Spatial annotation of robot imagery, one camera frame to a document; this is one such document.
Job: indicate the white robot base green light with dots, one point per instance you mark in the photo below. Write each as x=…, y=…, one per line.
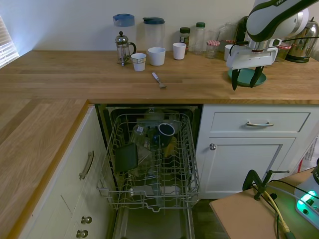
x=307, y=201

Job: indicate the wide white cup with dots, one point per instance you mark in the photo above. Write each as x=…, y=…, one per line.
x=156, y=56

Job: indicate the glass French press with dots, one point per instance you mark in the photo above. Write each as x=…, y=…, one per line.
x=122, y=47

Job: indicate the clear glass tumbler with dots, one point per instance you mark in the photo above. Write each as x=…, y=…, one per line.
x=214, y=35

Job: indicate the glass jar red checkered lid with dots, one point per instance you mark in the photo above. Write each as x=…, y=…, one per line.
x=230, y=41
x=212, y=49
x=283, y=52

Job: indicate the dark blue mug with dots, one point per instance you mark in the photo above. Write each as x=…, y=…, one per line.
x=166, y=134

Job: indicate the tall clear glass jar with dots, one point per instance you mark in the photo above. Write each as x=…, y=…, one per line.
x=230, y=31

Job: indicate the yellow item in rack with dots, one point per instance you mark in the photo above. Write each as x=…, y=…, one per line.
x=170, y=149

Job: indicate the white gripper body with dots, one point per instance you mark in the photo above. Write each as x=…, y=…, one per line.
x=251, y=57

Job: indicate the white window blind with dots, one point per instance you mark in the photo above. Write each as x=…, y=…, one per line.
x=5, y=44

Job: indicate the dark bottle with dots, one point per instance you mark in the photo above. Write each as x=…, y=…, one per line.
x=241, y=30

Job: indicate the black clamp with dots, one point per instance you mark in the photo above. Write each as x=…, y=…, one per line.
x=251, y=178

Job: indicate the black square container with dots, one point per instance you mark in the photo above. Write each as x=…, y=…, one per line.
x=125, y=158

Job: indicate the white cabinet door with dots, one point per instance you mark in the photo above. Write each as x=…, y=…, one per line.
x=239, y=169

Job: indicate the small white cup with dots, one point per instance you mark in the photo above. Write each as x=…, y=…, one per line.
x=179, y=51

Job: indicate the patterned white paper cup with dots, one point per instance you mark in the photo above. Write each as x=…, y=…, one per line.
x=138, y=62

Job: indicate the white tapered cup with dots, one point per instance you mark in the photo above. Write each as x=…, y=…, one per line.
x=227, y=52

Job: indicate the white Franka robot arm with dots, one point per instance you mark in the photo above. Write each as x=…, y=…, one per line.
x=271, y=17

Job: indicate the clear glass container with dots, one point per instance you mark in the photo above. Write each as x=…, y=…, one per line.
x=143, y=152

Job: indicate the dishwasher door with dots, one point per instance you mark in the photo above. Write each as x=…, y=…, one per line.
x=152, y=226

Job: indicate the white drawer front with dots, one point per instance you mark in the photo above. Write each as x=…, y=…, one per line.
x=229, y=122

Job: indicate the white bag red print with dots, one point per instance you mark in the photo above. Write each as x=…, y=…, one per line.
x=311, y=152

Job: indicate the clear bottle green cap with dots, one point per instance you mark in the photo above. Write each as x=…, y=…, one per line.
x=200, y=39

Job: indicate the clear pitcher dark blue lid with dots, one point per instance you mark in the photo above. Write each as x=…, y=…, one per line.
x=153, y=32

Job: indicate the green plate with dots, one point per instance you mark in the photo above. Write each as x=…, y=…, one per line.
x=245, y=77

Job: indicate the round metal cabinet knob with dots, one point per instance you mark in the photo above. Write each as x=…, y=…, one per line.
x=212, y=147
x=86, y=219
x=82, y=233

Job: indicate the clear pitcher light blue lid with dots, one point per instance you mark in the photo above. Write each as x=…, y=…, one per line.
x=123, y=23

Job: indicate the stainless steel electric kettle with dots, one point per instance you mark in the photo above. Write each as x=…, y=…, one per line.
x=302, y=47

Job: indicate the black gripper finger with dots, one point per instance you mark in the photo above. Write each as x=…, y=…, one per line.
x=255, y=76
x=234, y=79

